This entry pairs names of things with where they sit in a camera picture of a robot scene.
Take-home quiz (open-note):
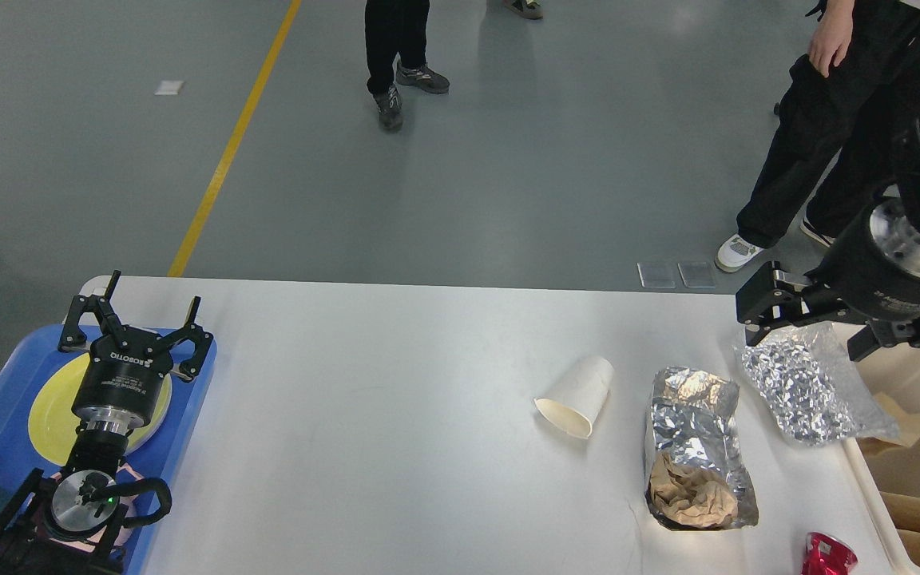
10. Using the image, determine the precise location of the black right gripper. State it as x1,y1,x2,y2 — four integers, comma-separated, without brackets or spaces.
735,196,920,363

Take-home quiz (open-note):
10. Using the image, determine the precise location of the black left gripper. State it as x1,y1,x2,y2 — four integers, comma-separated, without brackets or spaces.
57,269,214,432

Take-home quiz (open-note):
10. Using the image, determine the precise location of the foil sheet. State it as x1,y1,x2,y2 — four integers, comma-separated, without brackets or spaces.
732,323,899,447

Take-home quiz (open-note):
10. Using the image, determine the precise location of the yellow plastic plate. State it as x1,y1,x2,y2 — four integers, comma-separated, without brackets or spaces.
28,354,173,466

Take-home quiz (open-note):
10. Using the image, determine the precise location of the pink HOME mug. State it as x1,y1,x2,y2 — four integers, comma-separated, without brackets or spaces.
39,465,143,553

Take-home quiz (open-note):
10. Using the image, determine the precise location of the foil tray with paper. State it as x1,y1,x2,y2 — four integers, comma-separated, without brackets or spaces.
644,367,759,530

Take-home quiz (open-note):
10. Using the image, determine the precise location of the brown paper wad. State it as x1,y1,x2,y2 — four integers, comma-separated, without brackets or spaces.
646,451,739,529

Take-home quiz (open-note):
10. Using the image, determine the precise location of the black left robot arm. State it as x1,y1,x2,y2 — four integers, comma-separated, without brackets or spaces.
0,272,216,574

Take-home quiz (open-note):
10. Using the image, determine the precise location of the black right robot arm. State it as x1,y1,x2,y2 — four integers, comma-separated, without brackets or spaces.
736,116,920,363

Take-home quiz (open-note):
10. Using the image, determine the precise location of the brown paper in bin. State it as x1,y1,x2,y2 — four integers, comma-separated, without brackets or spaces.
856,392,920,456

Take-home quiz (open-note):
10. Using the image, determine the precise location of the person in grey shirt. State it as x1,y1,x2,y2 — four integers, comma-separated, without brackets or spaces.
715,1,920,272

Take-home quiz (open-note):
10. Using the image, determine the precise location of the red crumpled wrapper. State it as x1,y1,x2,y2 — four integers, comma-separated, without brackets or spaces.
800,532,859,575

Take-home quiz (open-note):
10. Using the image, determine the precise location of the white paper cup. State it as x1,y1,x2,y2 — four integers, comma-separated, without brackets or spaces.
533,355,615,439

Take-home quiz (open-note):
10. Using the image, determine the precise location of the person in black trousers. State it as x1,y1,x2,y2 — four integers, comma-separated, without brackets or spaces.
364,1,450,133

